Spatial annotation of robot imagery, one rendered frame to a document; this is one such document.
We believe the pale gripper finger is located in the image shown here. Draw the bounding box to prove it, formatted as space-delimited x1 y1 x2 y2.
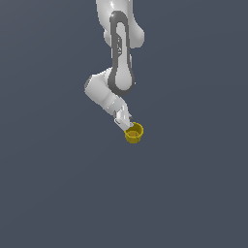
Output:
124 113 135 129
113 117 131 133

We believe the yellow cup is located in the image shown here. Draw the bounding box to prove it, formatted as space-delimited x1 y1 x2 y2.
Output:
124 121 145 144

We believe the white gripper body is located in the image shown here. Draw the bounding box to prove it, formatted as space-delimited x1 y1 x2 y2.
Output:
108 96 132 124

